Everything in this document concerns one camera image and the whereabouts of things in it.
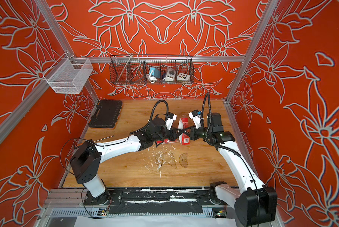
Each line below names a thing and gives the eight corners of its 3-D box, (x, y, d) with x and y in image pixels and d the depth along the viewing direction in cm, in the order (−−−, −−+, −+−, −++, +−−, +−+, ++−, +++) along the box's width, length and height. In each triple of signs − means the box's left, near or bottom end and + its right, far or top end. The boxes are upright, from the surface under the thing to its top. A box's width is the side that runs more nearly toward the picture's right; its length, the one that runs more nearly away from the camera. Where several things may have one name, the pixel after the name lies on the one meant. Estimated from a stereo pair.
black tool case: (90, 129, 103) (87, 126, 99) (101, 104, 120) (99, 99, 116) (115, 129, 102) (113, 125, 98) (122, 103, 119) (121, 99, 115)
